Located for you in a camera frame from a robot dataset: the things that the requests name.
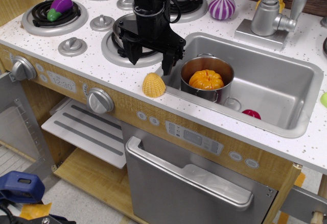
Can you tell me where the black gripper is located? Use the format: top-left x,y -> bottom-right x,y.
117,9 -> 186,76

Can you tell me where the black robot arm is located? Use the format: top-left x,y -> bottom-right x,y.
118,0 -> 186,76

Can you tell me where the front right stove burner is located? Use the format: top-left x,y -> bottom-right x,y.
101,30 -> 162,68

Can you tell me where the yellow toy corn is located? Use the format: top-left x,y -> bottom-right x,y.
142,72 -> 166,98

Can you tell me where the back right stove burner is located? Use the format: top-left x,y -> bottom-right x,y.
170,0 -> 208,23

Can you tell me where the front left stove burner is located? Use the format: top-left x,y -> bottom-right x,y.
21,0 -> 88,37

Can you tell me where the silver stovetop knob back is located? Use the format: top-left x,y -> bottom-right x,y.
116,0 -> 134,11

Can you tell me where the silver stovetop knob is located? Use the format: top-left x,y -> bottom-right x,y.
90,15 -> 115,32
58,37 -> 87,57
116,0 -> 134,11

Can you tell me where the steel pot in sink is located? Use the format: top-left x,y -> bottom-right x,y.
180,54 -> 234,105

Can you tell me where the silver stovetop knob middle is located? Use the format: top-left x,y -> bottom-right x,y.
90,15 -> 115,32

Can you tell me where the orange toy pumpkin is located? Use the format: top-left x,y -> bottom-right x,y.
189,69 -> 225,90

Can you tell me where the silver oven knob right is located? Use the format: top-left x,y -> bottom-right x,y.
86,87 -> 114,114

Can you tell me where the silver oven knob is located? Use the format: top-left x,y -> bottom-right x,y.
86,87 -> 114,114
11,56 -> 37,81

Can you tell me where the dishwasher control panel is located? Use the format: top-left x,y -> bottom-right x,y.
165,121 -> 224,155

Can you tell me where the silver stovetop knob left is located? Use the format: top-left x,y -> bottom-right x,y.
58,37 -> 87,57

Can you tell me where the purple striped toy onion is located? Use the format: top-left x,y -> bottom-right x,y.
208,0 -> 236,20

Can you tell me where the digital clock panel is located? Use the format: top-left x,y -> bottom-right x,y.
46,70 -> 77,93

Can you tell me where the white oven rack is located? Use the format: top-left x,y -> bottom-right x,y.
41,98 -> 126,169

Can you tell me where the purple toy eggplant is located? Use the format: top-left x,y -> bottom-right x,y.
47,0 -> 74,22

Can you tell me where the red toy in sink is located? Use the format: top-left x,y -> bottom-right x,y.
242,109 -> 261,119

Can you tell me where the silver toy faucet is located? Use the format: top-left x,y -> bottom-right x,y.
235,0 -> 307,51

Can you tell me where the silver sink basin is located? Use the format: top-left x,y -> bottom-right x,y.
163,33 -> 323,138

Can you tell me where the silver dishwasher door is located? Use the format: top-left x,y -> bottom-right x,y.
122,123 -> 277,223

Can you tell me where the silver oven knob left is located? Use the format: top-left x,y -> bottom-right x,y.
11,56 -> 37,81

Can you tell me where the yellow toy behind faucet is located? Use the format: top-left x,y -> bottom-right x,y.
255,0 -> 285,13

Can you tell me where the open oven door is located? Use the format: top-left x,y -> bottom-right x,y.
1,72 -> 55,180

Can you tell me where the green toy at edge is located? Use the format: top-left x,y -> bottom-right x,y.
320,92 -> 327,108

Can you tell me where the blue clamp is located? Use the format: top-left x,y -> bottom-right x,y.
1,171 -> 45,204

